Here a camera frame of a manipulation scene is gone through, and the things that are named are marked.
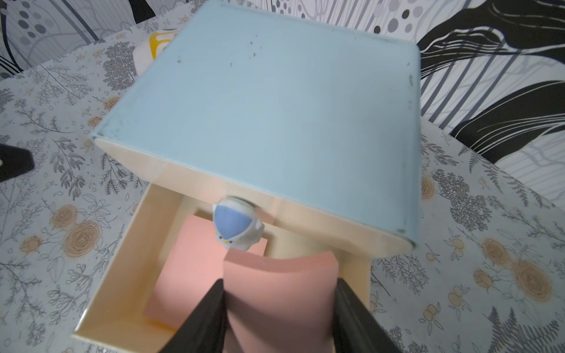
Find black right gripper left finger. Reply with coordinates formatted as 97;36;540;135
159;279;227;353

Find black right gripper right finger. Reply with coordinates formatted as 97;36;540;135
332;278;402;353

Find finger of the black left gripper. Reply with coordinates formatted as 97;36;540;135
0;144;35;182

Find pink sticky note pad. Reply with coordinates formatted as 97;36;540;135
142;213;269;331
223;249;338;352

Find light blue drawer cabinet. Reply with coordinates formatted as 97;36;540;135
74;1;422;352

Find pink white plush toy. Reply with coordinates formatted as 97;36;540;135
132;29;180;76

